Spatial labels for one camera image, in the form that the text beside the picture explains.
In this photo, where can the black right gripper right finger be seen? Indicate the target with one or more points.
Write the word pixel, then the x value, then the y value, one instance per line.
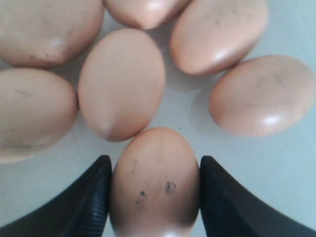
pixel 228 209

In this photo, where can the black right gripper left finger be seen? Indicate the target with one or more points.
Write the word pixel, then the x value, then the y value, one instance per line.
pixel 81 210

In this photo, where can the brown egg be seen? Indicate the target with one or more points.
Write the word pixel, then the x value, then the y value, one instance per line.
pixel 155 186
pixel 144 14
pixel 263 95
pixel 213 35

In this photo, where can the brown egg third row left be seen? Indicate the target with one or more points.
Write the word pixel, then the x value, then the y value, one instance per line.
pixel 37 109

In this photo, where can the brown egg second row middle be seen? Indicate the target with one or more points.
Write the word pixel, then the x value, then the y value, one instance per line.
pixel 121 84

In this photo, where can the brown egg second row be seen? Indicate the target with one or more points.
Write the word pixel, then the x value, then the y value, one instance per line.
pixel 47 33
pixel 121 84

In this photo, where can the brown egg second row left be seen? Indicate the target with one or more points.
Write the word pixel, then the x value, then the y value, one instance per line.
pixel 47 33

